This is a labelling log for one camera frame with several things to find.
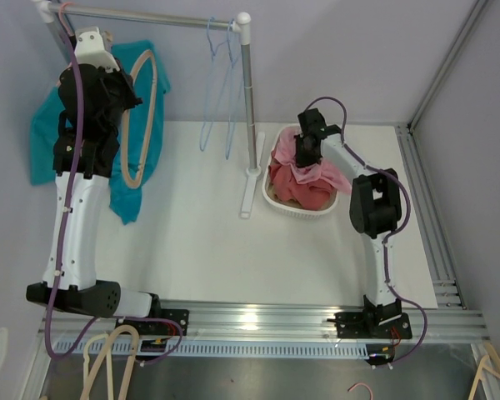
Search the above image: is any pink hanger on floor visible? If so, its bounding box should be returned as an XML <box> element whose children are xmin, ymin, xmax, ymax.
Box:
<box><xmin>347</xmin><ymin>382</ymin><xmax>374</xmax><ymax>400</ymax></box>

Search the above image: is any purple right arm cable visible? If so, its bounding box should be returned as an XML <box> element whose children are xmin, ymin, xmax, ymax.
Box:
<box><xmin>306</xmin><ymin>96</ymin><xmax>431</xmax><ymax>370</ymax></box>

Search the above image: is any coral red t shirt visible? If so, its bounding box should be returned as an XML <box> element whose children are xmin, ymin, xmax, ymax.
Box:
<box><xmin>268</xmin><ymin>163</ymin><xmax>337</xmax><ymax>196</ymax></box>

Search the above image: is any white perforated plastic basket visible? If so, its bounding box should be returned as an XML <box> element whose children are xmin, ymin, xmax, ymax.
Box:
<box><xmin>262</xmin><ymin>125</ymin><xmax>352</xmax><ymax>219</ymax></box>

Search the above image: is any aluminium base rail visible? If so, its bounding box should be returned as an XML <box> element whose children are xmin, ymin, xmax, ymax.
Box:
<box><xmin>37</xmin><ymin>296</ymin><xmax>491</xmax><ymax>345</ymax></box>

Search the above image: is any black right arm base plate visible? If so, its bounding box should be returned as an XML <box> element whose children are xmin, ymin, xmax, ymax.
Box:
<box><xmin>327</xmin><ymin>312</ymin><xmax>413</xmax><ymax>339</ymax></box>

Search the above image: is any aluminium frame post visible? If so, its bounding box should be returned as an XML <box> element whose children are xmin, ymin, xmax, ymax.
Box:
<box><xmin>407</xmin><ymin>0</ymin><xmax>492</xmax><ymax>133</ymax></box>

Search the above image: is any beige t shirt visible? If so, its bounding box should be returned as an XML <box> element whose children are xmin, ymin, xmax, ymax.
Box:
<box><xmin>266</xmin><ymin>187</ymin><xmax>336</xmax><ymax>211</ymax></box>

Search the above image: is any beige hangers bottom left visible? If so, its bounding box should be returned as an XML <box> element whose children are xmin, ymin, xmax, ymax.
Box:
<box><xmin>80</xmin><ymin>325</ymin><xmax>139</xmax><ymax>400</ymax></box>

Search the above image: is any teal t shirt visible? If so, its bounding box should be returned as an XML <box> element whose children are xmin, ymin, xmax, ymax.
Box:
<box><xmin>29</xmin><ymin>40</ymin><xmax>170</xmax><ymax>225</ymax></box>

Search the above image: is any beige wooden hanger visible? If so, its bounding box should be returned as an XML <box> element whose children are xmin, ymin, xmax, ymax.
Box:
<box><xmin>119</xmin><ymin>48</ymin><xmax>158</xmax><ymax>188</ymax></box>

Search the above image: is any light pink t shirt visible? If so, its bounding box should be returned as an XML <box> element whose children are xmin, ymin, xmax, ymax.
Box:
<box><xmin>271</xmin><ymin>126</ymin><xmax>352</xmax><ymax>195</ymax></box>

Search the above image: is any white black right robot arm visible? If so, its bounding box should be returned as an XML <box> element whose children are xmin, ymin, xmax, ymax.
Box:
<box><xmin>295</xmin><ymin>108</ymin><xmax>403</xmax><ymax>339</ymax></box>

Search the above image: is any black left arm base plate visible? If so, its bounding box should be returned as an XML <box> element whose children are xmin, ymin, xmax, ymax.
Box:
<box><xmin>115</xmin><ymin>308</ymin><xmax>189</xmax><ymax>336</ymax></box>

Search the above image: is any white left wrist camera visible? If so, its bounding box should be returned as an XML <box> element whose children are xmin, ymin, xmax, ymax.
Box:
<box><xmin>74</xmin><ymin>27</ymin><xmax>120</xmax><ymax>73</ymax></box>

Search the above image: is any metal clothes rack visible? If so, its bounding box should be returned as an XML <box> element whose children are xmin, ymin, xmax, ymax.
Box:
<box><xmin>33</xmin><ymin>1</ymin><xmax>265</xmax><ymax>219</ymax></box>

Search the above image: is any white slotted cable duct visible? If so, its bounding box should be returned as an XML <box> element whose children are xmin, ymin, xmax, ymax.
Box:
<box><xmin>52</xmin><ymin>339</ymin><xmax>370</xmax><ymax>360</ymax></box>

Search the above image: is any beige hanger bottom right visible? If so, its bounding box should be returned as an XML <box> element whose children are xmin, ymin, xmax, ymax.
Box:
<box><xmin>467</xmin><ymin>342</ymin><xmax>500</xmax><ymax>400</ymax></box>

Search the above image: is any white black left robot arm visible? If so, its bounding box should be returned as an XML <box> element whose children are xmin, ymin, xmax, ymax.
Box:
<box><xmin>26</xmin><ymin>63</ymin><xmax>163</xmax><ymax>334</ymax></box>

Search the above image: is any pink wire hanger on rack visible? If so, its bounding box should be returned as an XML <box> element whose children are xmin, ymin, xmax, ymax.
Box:
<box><xmin>57</xmin><ymin>2</ymin><xmax>75</xmax><ymax>44</ymax></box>

